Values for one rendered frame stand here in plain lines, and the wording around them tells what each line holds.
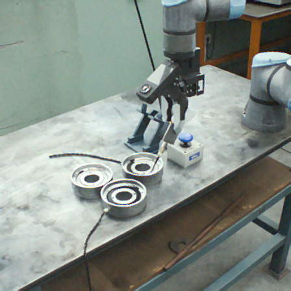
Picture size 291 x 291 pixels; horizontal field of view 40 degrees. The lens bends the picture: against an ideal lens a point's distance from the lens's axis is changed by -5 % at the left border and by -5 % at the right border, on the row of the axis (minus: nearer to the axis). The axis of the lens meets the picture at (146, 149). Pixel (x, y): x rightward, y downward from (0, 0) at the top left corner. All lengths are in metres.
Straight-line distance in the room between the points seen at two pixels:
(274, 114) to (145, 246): 0.56
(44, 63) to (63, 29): 0.25
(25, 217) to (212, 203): 0.66
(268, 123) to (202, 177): 0.34
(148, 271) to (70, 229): 0.32
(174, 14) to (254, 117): 0.53
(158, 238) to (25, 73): 1.63
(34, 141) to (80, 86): 1.59
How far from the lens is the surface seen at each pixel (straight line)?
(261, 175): 1.57
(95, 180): 1.07
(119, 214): 0.95
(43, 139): 1.30
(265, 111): 1.31
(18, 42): 2.56
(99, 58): 2.88
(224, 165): 1.14
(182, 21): 0.91
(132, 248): 1.24
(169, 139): 1.03
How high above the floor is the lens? 1.43
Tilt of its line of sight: 32 degrees down
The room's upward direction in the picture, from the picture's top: 1 degrees counter-clockwise
